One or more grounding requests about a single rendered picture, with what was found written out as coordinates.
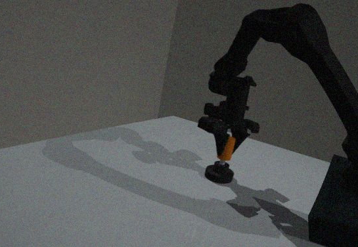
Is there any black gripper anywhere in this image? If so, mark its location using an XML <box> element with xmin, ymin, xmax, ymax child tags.
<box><xmin>198</xmin><ymin>98</ymin><xmax>260</xmax><ymax>156</ymax></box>

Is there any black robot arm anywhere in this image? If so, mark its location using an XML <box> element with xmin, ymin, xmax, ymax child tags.
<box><xmin>208</xmin><ymin>3</ymin><xmax>358</xmax><ymax>195</ymax></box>

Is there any orange knob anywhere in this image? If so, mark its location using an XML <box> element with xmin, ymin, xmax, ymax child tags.
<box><xmin>217</xmin><ymin>136</ymin><xmax>236</xmax><ymax>161</ymax></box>

